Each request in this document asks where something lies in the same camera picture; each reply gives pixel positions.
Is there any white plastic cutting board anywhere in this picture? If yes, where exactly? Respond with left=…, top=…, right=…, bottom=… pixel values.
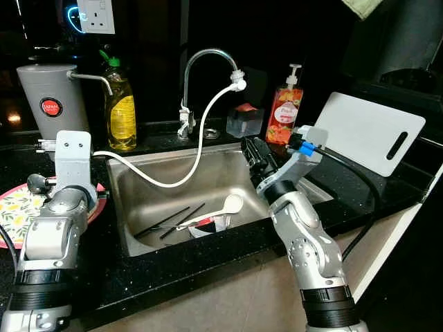
left=313, top=92, right=426, bottom=178

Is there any green cloth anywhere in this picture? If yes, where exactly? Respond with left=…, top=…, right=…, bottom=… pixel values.
left=341, top=0, right=381, bottom=20

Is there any pink plate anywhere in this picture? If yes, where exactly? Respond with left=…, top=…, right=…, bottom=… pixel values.
left=0, top=181, right=109, bottom=243

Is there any chrome gooseneck faucet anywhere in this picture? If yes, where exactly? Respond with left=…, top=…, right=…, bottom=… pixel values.
left=177, top=48, right=243, bottom=139

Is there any black chopstick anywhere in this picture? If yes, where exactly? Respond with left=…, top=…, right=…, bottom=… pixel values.
left=159, top=203, right=207, bottom=241
left=134, top=206, right=192, bottom=239

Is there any blue glowing ring light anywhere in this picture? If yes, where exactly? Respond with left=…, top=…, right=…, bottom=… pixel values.
left=64, top=3, right=85, bottom=35

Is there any clear soap dish red lid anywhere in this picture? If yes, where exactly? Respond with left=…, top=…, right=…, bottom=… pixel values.
left=226, top=102, right=265, bottom=138

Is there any stainless steel sink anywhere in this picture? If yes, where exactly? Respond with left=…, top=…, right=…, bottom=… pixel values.
left=104, top=142, right=333, bottom=258

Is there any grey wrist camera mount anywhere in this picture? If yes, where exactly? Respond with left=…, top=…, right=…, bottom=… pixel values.
left=257, top=126, right=327, bottom=196
left=54, top=130, right=94, bottom=189

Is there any grey water filter jug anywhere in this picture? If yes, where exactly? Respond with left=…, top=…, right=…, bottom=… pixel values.
left=15, top=64, right=114, bottom=142

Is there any yellow dish soap bottle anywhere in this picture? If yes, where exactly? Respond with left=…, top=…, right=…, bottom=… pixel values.
left=99, top=50, right=138, bottom=151

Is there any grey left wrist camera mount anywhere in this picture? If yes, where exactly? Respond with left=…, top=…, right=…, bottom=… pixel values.
left=54, top=130, right=94, bottom=189

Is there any red peach soap pump bottle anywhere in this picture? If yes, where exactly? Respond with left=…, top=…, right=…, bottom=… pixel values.
left=266, top=64, right=304, bottom=146

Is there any dark grey kitchen appliance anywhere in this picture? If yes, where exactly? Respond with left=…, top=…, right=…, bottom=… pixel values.
left=344, top=0, right=443, bottom=91

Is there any beige cabinet front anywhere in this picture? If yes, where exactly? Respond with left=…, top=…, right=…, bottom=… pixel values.
left=87, top=201, right=426, bottom=332

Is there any white wall socket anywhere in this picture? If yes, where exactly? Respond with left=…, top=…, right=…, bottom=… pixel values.
left=76, top=0, right=116, bottom=35

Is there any red and white bowl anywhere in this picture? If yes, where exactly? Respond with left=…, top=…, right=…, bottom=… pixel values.
left=188, top=214, right=233, bottom=238

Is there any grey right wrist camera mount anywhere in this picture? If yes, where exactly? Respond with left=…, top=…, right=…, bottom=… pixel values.
left=257, top=126, right=327, bottom=196

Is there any white flexible hose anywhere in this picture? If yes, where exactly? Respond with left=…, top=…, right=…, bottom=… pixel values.
left=92, top=73, right=248, bottom=189

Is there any white ceramic spoon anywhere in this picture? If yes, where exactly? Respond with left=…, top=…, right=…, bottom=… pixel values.
left=179, top=194, right=244, bottom=229

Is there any floral lemon print plate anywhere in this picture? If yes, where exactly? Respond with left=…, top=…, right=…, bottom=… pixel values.
left=0, top=187, right=51, bottom=239

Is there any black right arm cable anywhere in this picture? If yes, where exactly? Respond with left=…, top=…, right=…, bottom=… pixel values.
left=305, top=142, right=380, bottom=262

